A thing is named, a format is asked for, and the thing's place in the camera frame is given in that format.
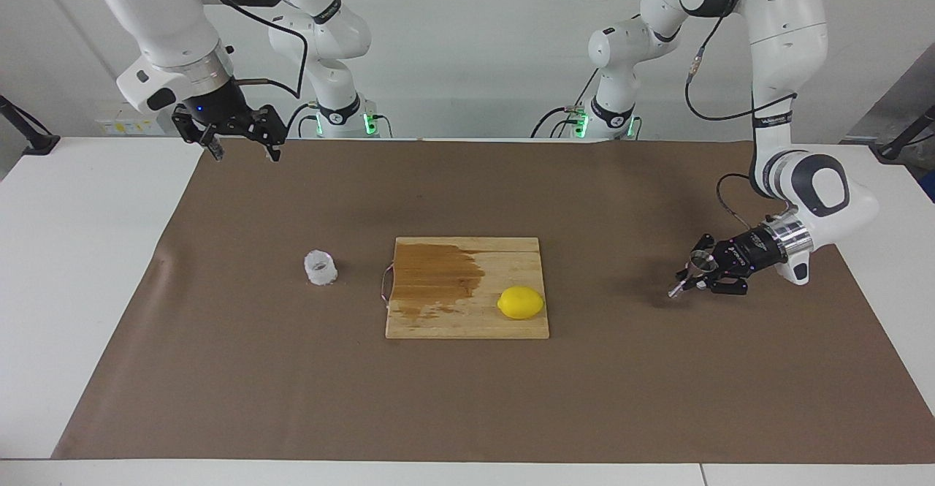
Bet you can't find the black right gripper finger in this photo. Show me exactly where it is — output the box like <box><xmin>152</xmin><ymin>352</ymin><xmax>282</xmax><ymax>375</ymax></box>
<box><xmin>245</xmin><ymin>105</ymin><xmax>287</xmax><ymax>163</ymax></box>
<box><xmin>173</xmin><ymin>106</ymin><xmax>225</xmax><ymax>162</ymax></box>

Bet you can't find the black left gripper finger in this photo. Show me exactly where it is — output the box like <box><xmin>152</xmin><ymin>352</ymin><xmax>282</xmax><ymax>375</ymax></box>
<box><xmin>676</xmin><ymin>270</ymin><xmax>749</xmax><ymax>297</ymax></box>
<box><xmin>692</xmin><ymin>234</ymin><xmax>724</xmax><ymax>264</ymax></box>

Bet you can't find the steel double jigger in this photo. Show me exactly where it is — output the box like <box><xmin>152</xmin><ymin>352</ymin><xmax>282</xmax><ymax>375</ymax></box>
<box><xmin>667</xmin><ymin>251</ymin><xmax>718</xmax><ymax>299</ymax></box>

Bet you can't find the translucent plastic cup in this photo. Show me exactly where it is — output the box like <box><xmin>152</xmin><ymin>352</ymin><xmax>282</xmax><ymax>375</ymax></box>
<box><xmin>303</xmin><ymin>250</ymin><xmax>339</xmax><ymax>287</ymax></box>

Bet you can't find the black clamp stand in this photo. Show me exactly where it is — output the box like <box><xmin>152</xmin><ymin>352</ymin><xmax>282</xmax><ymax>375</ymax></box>
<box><xmin>877</xmin><ymin>105</ymin><xmax>935</xmax><ymax>164</ymax></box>
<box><xmin>0</xmin><ymin>95</ymin><xmax>61</xmax><ymax>156</ymax></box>

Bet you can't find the yellow lemon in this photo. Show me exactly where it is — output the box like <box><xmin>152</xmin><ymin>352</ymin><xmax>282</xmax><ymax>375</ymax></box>
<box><xmin>497</xmin><ymin>286</ymin><xmax>546</xmax><ymax>321</ymax></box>

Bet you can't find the wooden cutting board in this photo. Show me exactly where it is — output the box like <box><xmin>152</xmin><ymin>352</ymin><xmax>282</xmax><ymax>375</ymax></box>
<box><xmin>380</xmin><ymin>236</ymin><xmax>550</xmax><ymax>340</ymax></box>

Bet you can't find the brown paper table mat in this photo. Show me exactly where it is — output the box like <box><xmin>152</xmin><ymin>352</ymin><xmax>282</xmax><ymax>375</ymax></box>
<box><xmin>51</xmin><ymin>137</ymin><xmax>935</xmax><ymax>465</ymax></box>

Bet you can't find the black right base cable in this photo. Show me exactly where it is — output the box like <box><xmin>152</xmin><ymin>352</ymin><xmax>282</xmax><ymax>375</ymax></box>
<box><xmin>285</xmin><ymin>102</ymin><xmax>316</xmax><ymax>138</ymax></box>

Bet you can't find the black base cable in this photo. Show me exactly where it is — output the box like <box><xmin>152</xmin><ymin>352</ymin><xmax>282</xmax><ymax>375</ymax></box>
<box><xmin>285</xmin><ymin>102</ymin><xmax>316</xmax><ymax>138</ymax></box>
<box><xmin>532</xmin><ymin>69</ymin><xmax>596</xmax><ymax>138</ymax></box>

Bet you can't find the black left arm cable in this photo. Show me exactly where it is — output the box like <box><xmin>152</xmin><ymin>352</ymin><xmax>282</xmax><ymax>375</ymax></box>
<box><xmin>684</xmin><ymin>0</ymin><xmax>797</xmax><ymax>229</ymax></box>

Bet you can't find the black left base cable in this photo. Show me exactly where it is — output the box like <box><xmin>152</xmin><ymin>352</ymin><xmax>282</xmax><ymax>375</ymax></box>
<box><xmin>532</xmin><ymin>69</ymin><xmax>596</xmax><ymax>138</ymax></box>

